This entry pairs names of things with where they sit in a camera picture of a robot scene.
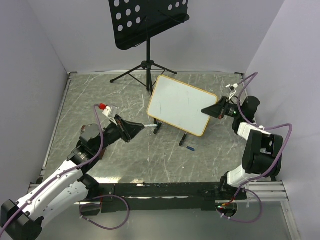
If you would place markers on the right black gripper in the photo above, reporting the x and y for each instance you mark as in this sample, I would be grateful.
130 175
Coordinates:
217 109

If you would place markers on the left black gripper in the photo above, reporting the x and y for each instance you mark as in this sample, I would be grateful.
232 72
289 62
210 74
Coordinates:
129 130

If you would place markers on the white marker pen body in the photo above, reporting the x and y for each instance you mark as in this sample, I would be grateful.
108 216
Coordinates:
150 125

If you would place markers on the orange framed whiteboard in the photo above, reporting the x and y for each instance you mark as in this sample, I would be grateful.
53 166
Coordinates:
180 105

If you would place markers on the blue marker cap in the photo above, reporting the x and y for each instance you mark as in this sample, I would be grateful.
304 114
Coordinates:
190 148

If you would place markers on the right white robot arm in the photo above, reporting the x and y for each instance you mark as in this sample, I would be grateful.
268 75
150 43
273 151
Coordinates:
261 147

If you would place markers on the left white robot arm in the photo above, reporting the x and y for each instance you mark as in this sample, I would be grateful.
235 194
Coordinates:
25 218

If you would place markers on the brown eraser holder block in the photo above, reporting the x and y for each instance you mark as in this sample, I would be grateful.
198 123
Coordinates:
90 138

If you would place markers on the black music stand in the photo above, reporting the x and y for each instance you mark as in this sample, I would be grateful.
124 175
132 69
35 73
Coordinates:
136 22

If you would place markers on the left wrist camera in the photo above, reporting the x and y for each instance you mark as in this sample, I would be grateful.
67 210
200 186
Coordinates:
109 111

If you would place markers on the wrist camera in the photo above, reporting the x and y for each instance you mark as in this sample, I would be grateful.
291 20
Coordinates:
232 88
109 111

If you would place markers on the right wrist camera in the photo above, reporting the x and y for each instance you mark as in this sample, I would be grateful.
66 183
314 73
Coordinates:
232 88

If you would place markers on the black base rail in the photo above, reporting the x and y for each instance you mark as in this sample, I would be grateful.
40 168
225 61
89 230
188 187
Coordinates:
114 197

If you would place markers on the right aluminium frame rail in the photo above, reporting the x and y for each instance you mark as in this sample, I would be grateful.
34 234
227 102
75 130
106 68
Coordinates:
265 191

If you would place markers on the aluminium frame rail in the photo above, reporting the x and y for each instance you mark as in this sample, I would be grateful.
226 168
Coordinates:
265 191
37 111

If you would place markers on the left aluminium frame rail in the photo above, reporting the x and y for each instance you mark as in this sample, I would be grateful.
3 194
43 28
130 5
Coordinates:
37 111

